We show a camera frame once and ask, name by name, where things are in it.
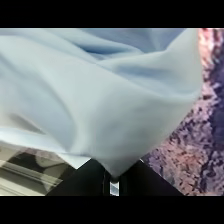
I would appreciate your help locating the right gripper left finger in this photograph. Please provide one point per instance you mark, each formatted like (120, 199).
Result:
(86, 181)

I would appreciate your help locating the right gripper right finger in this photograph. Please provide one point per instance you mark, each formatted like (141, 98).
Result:
(143, 183)

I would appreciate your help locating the light blue shirt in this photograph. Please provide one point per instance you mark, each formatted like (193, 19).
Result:
(100, 100)

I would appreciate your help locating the silver frame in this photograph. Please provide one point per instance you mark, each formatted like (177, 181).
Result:
(23, 181)

